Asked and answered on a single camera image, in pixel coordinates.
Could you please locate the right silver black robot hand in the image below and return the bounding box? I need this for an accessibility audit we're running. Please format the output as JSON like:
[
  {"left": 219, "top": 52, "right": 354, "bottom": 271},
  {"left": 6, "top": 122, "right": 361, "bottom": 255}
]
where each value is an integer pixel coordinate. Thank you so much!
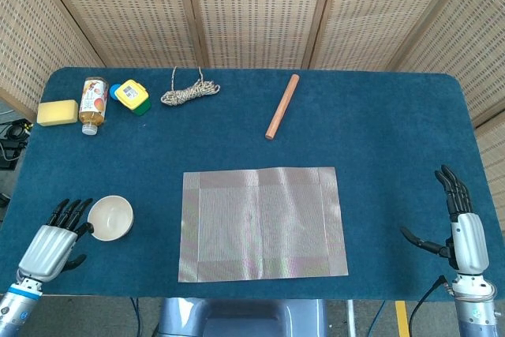
[{"left": 400, "top": 164, "right": 491, "bottom": 275}]

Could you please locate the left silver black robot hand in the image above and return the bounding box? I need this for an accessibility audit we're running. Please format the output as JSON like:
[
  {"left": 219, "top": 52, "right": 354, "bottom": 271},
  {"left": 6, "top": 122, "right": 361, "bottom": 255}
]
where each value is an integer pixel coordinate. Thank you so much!
[{"left": 17, "top": 197, "right": 95, "bottom": 283}]

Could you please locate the white ceramic bowl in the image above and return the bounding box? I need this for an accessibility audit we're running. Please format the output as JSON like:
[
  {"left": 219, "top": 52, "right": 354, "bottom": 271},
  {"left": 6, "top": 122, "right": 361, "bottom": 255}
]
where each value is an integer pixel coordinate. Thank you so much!
[{"left": 87, "top": 194, "right": 135, "bottom": 242}]

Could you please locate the brown woven placemat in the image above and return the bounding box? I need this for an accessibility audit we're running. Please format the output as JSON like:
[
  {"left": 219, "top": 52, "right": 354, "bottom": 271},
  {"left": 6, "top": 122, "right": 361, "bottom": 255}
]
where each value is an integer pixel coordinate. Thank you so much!
[{"left": 178, "top": 167, "right": 350, "bottom": 283}]

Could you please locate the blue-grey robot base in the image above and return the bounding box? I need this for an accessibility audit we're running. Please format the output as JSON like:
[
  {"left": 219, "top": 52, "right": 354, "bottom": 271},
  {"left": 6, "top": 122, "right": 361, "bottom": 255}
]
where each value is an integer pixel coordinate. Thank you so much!
[{"left": 157, "top": 298, "right": 328, "bottom": 337}]

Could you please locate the woven bamboo screen panel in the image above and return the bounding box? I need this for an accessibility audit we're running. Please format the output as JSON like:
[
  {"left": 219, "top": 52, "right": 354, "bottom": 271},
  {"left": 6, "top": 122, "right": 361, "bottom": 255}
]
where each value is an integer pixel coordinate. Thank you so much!
[
  {"left": 475, "top": 122, "right": 505, "bottom": 231},
  {"left": 394, "top": 0, "right": 505, "bottom": 127},
  {"left": 0, "top": 0, "right": 107, "bottom": 121},
  {"left": 33, "top": 0, "right": 208, "bottom": 69},
  {"left": 183, "top": 0, "right": 339, "bottom": 70},
  {"left": 309, "top": 0, "right": 473, "bottom": 72}
]

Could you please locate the yellow floor tape strip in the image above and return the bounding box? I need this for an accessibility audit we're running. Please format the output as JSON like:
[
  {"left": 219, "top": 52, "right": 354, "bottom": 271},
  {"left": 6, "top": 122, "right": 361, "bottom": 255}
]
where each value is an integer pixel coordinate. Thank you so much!
[{"left": 395, "top": 300, "right": 410, "bottom": 337}]

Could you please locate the yellow sponge block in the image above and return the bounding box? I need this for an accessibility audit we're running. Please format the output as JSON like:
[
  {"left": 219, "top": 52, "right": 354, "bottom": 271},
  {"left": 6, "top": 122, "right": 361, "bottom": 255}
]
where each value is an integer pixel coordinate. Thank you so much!
[{"left": 36, "top": 99, "right": 80, "bottom": 128}]

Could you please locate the blue velvet table cloth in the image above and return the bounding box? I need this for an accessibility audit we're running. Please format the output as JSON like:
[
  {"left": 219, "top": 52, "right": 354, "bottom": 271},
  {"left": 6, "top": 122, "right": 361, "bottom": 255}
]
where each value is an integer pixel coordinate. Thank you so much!
[{"left": 0, "top": 67, "right": 505, "bottom": 301}]

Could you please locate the metal table leg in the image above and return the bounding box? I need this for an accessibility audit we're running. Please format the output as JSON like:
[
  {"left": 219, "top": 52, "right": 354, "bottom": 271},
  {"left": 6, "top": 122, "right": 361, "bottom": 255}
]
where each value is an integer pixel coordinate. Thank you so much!
[{"left": 346, "top": 300, "right": 357, "bottom": 337}]

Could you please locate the juice bottle with fruit label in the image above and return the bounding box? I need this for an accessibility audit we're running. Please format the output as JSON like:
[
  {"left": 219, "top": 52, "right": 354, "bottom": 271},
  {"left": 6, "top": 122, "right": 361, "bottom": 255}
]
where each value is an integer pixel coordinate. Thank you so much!
[{"left": 78, "top": 77, "right": 110, "bottom": 137}]

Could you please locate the green container with yellow lid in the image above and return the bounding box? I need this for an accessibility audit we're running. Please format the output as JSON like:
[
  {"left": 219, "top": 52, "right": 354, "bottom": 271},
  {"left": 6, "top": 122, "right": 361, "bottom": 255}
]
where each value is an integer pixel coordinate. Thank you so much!
[{"left": 114, "top": 79, "right": 152, "bottom": 118}]

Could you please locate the wooden rolling pin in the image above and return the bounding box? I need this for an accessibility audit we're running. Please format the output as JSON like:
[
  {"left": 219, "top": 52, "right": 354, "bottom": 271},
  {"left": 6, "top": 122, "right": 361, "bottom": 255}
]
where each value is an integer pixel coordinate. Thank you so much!
[{"left": 264, "top": 73, "right": 301, "bottom": 141}]

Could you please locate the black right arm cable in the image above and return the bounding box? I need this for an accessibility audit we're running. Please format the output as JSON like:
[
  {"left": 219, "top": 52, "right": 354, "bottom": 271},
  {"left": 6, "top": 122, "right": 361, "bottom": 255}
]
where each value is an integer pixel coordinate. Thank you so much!
[{"left": 409, "top": 275, "right": 449, "bottom": 337}]

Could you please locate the blue floor cable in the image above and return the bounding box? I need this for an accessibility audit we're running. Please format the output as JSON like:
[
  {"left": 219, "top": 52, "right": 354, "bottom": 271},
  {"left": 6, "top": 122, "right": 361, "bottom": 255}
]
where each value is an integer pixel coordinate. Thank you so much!
[
  {"left": 130, "top": 297, "right": 142, "bottom": 337},
  {"left": 368, "top": 300, "right": 387, "bottom": 337}
]

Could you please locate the black floor cable bundle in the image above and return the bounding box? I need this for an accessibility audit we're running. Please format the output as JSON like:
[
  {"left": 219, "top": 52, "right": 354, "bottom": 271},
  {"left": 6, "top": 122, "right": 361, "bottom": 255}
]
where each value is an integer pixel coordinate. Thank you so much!
[{"left": 0, "top": 118, "right": 32, "bottom": 170}]

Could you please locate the coiled speckled rope bundle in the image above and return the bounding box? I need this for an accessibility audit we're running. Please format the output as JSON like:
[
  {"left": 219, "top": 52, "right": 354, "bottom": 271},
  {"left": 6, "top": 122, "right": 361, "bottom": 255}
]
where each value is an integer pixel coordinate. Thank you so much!
[{"left": 159, "top": 66, "right": 222, "bottom": 108}]

